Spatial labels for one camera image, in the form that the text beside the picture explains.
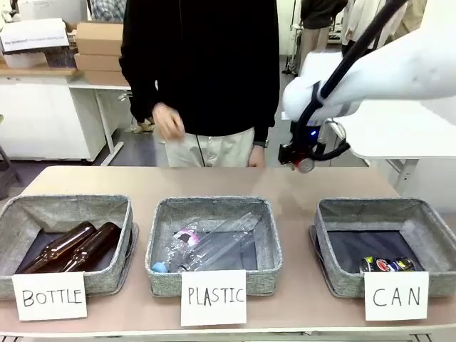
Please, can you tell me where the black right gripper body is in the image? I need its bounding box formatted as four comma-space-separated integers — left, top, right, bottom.
289, 120, 326, 154

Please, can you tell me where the red drink can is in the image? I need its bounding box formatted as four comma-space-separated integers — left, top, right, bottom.
292, 157, 316, 175

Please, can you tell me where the small plastic bottle blue cap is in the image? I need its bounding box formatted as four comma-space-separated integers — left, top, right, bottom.
152, 227, 201, 274

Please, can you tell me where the brown glass bottle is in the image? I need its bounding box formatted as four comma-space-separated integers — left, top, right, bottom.
20, 221, 98, 275
59, 222, 123, 274

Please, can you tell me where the person left forearm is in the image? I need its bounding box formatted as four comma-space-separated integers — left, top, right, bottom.
252, 81, 281, 147

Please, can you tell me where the person right forearm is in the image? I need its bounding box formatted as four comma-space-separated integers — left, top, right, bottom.
118, 46, 162, 123

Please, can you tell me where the grey fabric basket can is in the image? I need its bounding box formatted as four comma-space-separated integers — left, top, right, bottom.
309, 197, 456, 299

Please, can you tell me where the grey fabric basket plastic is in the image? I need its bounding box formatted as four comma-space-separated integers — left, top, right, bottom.
145, 195, 284, 298

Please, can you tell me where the black pepsi drink can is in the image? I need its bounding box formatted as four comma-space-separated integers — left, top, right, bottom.
360, 256, 393, 274

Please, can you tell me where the dark blue yellow can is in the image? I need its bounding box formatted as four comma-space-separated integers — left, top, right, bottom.
390, 256, 417, 273

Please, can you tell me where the paper sign CAN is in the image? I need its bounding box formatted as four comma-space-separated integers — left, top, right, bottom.
363, 271, 430, 321

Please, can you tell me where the grey fabric basket bottle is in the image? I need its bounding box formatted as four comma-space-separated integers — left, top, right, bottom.
0, 194, 140, 299

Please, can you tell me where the person left hand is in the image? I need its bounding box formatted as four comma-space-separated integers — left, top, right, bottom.
247, 143, 267, 169

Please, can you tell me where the person right hand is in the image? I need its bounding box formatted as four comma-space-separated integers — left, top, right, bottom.
152, 103, 187, 142

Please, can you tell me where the large clear plastic bottle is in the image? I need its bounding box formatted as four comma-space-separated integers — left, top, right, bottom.
176, 212, 260, 273

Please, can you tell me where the person in dark jacket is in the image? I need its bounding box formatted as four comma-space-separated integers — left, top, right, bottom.
296, 0, 349, 72

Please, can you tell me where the person in black sweater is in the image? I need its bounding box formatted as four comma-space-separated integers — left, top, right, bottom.
118, 0, 281, 168

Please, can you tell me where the person in white shirt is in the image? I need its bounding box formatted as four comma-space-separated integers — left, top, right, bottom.
341, 0, 388, 54

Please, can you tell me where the person in beige jacket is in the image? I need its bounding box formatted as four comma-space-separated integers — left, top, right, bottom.
391, 0, 428, 41

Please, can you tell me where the paper sign PLASTIC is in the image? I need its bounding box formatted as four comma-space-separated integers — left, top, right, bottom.
180, 269, 248, 326

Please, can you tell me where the white desk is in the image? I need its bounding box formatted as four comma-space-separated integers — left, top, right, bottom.
66, 78, 133, 167

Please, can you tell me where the flat cardboard box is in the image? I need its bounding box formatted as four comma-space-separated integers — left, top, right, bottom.
83, 69, 131, 87
73, 53, 123, 73

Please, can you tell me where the large open cardboard box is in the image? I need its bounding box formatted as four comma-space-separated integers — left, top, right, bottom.
75, 21, 125, 57

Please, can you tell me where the person in plaid shirt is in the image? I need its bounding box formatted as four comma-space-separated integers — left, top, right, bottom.
88, 0, 128, 23

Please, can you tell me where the dark plastic crate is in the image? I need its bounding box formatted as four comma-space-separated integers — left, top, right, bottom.
43, 46, 78, 69

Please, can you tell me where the wooden shelf board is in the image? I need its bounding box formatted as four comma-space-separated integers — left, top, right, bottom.
0, 66, 83, 78

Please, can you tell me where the paper sign BOTTLE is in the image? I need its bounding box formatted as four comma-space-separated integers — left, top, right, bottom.
11, 271, 88, 321

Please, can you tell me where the white printed box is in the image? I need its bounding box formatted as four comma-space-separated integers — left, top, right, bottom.
0, 17, 71, 55

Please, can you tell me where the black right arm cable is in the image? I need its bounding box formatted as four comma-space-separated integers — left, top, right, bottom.
297, 0, 409, 163

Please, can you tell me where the thin black cord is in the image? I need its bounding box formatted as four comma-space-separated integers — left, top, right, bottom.
195, 133, 209, 167

